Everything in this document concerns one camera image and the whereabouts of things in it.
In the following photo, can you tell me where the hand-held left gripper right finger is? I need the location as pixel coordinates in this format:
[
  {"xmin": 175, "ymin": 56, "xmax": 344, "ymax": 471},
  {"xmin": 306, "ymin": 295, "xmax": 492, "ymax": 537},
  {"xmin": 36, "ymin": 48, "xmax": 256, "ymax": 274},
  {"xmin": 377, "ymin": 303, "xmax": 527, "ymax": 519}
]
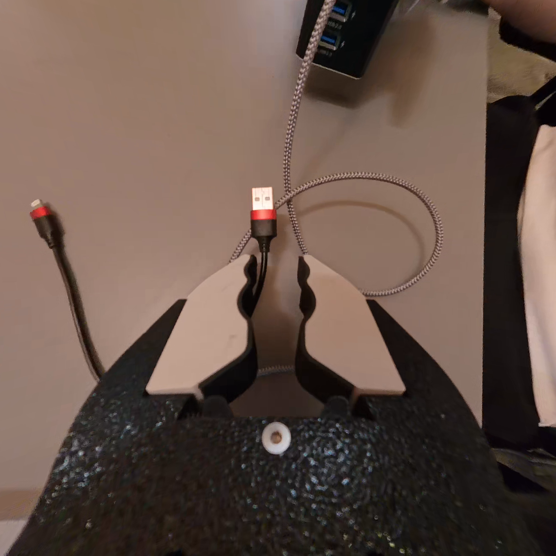
[{"xmin": 295, "ymin": 254, "xmax": 407, "ymax": 400}]

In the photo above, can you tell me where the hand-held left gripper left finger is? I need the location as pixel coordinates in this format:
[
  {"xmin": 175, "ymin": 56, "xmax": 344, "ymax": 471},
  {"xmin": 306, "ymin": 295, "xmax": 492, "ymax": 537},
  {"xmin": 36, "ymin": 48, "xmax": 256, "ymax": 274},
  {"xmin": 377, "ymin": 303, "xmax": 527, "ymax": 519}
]
[{"xmin": 145, "ymin": 254, "xmax": 263, "ymax": 402}]

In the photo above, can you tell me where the grey braided cable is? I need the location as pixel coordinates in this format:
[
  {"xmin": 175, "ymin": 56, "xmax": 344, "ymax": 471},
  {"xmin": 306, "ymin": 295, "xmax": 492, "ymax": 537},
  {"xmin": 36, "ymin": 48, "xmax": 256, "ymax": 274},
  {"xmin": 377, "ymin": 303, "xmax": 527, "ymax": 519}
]
[{"xmin": 229, "ymin": 0, "xmax": 445, "ymax": 376}]

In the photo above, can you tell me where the black usb hub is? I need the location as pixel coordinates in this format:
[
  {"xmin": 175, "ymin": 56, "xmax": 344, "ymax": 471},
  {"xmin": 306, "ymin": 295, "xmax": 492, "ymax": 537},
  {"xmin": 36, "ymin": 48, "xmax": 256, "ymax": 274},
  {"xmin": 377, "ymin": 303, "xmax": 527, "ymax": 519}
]
[{"xmin": 296, "ymin": 0, "xmax": 402, "ymax": 81}]

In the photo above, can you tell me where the person in white shirt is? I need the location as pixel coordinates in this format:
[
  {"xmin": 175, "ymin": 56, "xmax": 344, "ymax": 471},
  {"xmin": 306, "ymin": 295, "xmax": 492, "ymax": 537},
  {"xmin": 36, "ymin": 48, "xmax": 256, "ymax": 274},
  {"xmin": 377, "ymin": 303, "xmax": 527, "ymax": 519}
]
[{"xmin": 517, "ymin": 122, "xmax": 556, "ymax": 428}]

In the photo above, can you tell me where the red black usb cable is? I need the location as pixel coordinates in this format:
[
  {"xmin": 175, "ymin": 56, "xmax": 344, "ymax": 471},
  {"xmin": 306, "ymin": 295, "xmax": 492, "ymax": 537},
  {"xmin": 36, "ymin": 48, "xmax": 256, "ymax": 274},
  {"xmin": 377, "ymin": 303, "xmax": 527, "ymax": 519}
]
[{"xmin": 29, "ymin": 186, "xmax": 279, "ymax": 383}]

